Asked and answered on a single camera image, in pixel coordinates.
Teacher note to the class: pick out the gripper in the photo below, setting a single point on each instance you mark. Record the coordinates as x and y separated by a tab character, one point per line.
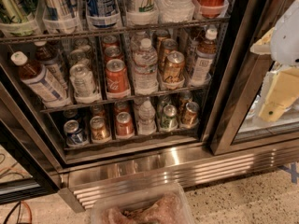
287	39

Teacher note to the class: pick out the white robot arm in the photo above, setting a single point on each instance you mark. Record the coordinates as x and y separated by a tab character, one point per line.
289	21

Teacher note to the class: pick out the fridge sliding glass door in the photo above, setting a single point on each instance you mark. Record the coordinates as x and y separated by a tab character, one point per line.
247	71

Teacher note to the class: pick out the gold can bottom shelf right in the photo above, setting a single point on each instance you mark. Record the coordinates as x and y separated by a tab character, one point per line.
189	116

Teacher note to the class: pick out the gold can shelf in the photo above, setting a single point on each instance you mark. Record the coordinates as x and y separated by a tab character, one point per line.
167	45
189	116
172	74
99	131

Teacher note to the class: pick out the gold can middle shelf front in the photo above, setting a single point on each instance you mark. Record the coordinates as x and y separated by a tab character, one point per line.
172	74

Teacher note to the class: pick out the stainless fridge base grille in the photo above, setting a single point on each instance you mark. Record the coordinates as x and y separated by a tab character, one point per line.
189	166

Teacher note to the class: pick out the green can bottom shelf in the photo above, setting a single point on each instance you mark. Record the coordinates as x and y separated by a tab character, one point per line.
168	119

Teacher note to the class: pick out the green can shelf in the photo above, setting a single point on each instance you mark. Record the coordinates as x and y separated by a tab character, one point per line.
168	119
15	12

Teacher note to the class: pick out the clear water bottle top shelf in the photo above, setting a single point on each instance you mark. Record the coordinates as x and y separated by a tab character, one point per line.
175	10

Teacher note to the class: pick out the water bottle middle shelf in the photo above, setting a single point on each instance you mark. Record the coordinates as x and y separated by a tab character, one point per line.
145	68

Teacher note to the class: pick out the water bottle bottom shelf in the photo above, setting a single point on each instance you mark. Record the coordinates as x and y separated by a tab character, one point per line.
146	122

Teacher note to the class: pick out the white orange tall can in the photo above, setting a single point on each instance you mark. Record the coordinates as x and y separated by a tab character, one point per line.
141	12

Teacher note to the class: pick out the red can bottom shelf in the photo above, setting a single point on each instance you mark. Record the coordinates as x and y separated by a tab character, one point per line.
124	125

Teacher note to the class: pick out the red can shelf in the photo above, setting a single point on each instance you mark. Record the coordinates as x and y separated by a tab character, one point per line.
113	52
124	125

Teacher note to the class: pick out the red coca cola can front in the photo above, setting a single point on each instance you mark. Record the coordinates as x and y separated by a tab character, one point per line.
118	85

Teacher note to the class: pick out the gold can bottom shelf left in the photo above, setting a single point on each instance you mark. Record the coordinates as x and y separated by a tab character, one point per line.
99	131

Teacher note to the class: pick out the blue white tall can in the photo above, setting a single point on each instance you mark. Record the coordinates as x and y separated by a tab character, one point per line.
102	13

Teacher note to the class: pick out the silver can middle shelf front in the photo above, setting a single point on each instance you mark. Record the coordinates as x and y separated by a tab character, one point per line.
85	87

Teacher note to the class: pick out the blue can bottom shelf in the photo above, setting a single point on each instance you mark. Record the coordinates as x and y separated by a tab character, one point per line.
75	134

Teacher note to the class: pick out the silver blue redbull can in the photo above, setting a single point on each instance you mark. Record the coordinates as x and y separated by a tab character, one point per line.
61	16

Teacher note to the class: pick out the green can top shelf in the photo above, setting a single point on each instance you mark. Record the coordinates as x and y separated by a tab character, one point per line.
15	12

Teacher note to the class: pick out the iced tea bottle right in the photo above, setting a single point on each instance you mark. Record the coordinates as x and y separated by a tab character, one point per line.
204	56

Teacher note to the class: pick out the iced tea bottle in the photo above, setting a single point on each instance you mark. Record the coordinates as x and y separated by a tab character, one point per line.
39	78
51	59
204	56

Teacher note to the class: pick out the clear plastic container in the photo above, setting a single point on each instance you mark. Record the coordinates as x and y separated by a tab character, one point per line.
165	204

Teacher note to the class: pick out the iced tea bottle rear left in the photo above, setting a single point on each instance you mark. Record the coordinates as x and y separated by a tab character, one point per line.
51	59

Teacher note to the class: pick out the iced tea bottle front left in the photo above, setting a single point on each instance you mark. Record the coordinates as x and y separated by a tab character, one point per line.
39	78

